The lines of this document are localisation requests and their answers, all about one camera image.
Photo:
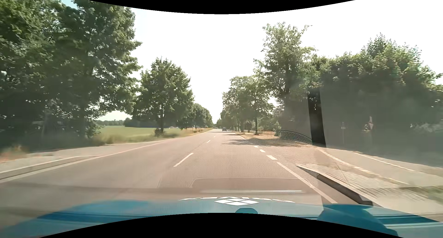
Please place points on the dry grass verge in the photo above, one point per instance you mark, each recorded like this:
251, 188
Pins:
166, 135
258, 135

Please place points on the grey asphalt road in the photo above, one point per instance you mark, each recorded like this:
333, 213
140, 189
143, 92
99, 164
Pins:
221, 158

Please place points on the road markings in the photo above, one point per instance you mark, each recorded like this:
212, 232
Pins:
183, 159

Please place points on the green grass field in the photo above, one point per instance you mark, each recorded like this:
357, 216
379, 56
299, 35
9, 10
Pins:
131, 130

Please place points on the road sign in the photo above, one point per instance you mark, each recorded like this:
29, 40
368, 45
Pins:
370, 129
343, 131

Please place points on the car's own bonnet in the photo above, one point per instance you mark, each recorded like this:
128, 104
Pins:
138, 213

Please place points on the kerbed traffic island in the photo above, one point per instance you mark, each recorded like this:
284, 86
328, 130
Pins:
349, 177

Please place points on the row of trees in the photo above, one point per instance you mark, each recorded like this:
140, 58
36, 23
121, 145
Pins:
363, 92
62, 68

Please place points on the grey paved pavement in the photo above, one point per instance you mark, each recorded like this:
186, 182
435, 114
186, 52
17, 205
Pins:
31, 162

